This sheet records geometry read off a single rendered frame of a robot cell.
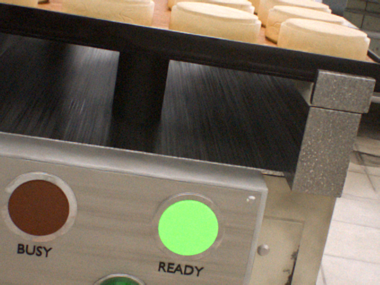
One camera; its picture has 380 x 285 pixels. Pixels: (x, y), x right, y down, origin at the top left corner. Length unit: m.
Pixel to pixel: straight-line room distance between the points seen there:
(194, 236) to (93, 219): 0.06
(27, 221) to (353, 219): 2.42
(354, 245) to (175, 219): 2.18
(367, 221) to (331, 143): 2.40
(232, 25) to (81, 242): 0.14
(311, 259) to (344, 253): 2.03
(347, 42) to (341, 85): 0.03
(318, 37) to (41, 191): 0.17
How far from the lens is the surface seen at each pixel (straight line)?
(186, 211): 0.41
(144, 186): 0.41
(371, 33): 3.98
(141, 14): 0.41
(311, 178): 0.41
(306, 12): 0.50
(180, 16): 0.41
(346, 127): 0.41
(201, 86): 0.61
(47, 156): 0.41
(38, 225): 0.42
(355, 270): 2.41
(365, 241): 2.63
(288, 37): 0.43
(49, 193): 0.41
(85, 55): 0.65
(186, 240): 0.42
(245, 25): 0.41
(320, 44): 0.42
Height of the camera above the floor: 0.98
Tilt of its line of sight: 18 degrees down
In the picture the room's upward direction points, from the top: 10 degrees clockwise
